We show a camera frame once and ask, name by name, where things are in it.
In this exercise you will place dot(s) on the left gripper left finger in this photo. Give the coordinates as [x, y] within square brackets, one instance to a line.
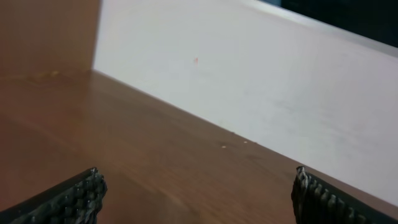
[77, 200]

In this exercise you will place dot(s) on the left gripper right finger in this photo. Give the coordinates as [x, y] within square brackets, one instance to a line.
[318, 202]

